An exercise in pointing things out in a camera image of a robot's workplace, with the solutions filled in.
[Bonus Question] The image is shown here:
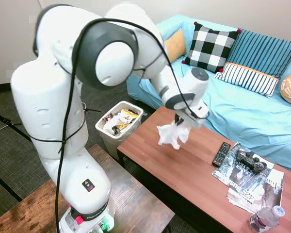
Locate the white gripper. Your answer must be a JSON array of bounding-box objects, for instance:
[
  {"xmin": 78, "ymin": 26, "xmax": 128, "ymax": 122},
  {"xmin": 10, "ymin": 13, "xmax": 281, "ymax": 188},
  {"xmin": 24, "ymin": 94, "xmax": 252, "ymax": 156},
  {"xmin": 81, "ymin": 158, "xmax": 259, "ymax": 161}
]
[{"xmin": 174, "ymin": 109, "xmax": 206, "ymax": 130}]

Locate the white tissue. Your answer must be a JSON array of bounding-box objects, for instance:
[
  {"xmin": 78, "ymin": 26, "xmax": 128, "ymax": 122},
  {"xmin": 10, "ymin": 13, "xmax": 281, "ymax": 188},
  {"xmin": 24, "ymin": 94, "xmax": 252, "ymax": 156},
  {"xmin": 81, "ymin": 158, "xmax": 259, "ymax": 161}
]
[{"xmin": 156, "ymin": 120, "xmax": 192, "ymax": 150}]

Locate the mixed trash pile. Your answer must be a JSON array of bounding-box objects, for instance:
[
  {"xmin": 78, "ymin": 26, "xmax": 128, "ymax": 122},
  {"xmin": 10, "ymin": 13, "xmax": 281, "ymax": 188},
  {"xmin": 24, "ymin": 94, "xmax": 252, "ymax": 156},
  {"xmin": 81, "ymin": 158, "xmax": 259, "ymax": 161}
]
[{"xmin": 102, "ymin": 108, "xmax": 140, "ymax": 135}]

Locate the white trash bin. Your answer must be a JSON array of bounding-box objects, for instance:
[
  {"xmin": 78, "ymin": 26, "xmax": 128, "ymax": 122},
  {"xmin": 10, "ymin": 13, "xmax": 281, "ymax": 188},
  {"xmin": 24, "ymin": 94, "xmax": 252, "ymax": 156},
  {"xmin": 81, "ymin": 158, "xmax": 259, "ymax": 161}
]
[{"xmin": 95, "ymin": 100, "xmax": 145, "ymax": 161}]

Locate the reddish wood coffee table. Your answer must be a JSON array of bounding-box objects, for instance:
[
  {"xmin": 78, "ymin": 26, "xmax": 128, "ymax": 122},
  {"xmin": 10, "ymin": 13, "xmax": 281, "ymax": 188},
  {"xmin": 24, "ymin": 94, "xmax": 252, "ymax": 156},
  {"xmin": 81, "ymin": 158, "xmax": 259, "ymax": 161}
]
[{"xmin": 116, "ymin": 106, "xmax": 291, "ymax": 233}]

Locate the black remote control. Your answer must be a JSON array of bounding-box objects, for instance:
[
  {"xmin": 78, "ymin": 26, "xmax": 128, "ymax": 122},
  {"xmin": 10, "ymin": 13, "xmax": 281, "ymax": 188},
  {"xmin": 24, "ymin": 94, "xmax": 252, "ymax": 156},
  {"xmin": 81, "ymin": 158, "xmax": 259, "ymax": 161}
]
[{"xmin": 212, "ymin": 141, "xmax": 232, "ymax": 168}]

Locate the sofa with light blue cover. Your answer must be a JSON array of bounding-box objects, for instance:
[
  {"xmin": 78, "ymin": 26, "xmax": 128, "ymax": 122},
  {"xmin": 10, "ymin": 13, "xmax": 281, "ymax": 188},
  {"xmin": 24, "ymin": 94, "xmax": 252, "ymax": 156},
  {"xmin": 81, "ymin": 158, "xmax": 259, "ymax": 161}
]
[{"xmin": 126, "ymin": 14, "xmax": 291, "ymax": 176}]

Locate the black zip tie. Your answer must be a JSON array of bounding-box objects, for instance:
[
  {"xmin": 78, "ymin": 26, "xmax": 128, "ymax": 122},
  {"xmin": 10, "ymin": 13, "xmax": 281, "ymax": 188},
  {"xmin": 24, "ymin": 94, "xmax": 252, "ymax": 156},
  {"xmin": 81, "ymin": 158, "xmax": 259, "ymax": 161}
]
[
  {"xmin": 26, "ymin": 106, "xmax": 101, "ymax": 154},
  {"xmin": 132, "ymin": 52, "xmax": 167, "ymax": 80}
]

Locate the plain orange pillow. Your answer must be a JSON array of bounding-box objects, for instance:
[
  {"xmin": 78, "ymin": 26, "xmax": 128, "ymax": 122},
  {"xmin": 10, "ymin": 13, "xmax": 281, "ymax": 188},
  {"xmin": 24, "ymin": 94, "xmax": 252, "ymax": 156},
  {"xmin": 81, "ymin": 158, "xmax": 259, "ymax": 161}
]
[{"xmin": 163, "ymin": 29, "xmax": 187, "ymax": 63}]

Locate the black white checkered pillow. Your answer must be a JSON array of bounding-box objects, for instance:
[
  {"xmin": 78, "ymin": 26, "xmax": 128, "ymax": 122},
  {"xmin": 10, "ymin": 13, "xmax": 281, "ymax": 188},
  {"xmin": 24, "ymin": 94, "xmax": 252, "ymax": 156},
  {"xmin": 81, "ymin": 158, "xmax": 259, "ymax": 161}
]
[{"xmin": 181, "ymin": 21, "xmax": 242, "ymax": 73}]

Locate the dark business magazine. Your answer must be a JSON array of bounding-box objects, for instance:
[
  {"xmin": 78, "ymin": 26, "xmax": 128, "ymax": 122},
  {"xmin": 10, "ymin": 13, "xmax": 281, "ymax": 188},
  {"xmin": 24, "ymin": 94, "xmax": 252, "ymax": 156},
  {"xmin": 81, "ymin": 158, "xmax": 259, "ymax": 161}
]
[{"xmin": 211, "ymin": 141, "xmax": 275, "ymax": 206}]

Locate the white navy striped pillow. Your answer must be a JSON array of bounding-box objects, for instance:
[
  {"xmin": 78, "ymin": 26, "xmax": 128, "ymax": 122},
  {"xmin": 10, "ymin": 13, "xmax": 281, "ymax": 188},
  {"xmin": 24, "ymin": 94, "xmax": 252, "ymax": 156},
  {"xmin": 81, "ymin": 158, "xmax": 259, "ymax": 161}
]
[{"xmin": 213, "ymin": 62, "xmax": 280, "ymax": 99}]

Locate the black game controller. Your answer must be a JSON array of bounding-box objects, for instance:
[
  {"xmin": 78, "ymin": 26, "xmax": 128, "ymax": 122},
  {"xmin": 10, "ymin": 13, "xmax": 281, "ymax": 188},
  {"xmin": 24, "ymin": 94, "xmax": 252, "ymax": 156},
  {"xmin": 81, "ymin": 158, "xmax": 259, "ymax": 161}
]
[{"xmin": 235, "ymin": 149, "xmax": 268, "ymax": 174}]

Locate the dark wood robot table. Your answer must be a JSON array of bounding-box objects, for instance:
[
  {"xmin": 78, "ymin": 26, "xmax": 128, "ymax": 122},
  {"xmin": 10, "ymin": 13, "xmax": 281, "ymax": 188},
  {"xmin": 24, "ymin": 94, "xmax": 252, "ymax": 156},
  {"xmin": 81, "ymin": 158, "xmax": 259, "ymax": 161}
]
[{"xmin": 0, "ymin": 144, "xmax": 176, "ymax": 233}]

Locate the blue striped pillow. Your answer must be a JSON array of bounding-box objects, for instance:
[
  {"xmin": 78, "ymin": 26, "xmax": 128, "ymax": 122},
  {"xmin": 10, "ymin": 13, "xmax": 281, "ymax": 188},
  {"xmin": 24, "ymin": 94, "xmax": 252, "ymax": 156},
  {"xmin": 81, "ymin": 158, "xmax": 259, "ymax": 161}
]
[{"xmin": 225, "ymin": 28, "xmax": 291, "ymax": 80}]

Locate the magazine with white cover edge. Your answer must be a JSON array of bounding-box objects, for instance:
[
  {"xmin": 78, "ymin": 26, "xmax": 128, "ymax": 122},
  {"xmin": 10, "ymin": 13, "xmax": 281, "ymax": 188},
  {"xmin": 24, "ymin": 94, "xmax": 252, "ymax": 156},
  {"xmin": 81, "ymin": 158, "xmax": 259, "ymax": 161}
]
[{"xmin": 226, "ymin": 168, "xmax": 285, "ymax": 215}]

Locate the clear plastic water bottle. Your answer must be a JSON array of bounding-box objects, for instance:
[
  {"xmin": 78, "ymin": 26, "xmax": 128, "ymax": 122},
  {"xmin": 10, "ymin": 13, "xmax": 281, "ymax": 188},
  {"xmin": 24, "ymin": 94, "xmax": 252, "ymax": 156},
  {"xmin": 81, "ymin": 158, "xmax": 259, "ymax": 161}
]
[{"xmin": 247, "ymin": 205, "xmax": 286, "ymax": 233}]

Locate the black metal stand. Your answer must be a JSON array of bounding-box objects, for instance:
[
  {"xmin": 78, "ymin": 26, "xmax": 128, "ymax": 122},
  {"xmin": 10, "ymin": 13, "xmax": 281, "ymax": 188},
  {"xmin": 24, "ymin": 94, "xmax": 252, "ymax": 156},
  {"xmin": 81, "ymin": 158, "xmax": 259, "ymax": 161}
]
[{"xmin": 0, "ymin": 108, "xmax": 37, "ymax": 203}]

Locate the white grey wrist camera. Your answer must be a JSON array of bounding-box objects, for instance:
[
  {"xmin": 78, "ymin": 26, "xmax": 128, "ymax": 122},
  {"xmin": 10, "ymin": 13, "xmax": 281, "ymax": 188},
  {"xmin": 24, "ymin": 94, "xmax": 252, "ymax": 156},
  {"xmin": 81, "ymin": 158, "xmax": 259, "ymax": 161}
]
[{"xmin": 190, "ymin": 100, "xmax": 210, "ymax": 120}]

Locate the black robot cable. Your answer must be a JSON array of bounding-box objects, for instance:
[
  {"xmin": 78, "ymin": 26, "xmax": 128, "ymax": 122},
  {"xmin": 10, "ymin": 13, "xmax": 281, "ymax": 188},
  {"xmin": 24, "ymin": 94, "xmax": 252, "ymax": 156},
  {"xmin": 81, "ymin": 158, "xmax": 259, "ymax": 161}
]
[{"xmin": 55, "ymin": 18, "xmax": 210, "ymax": 233}]

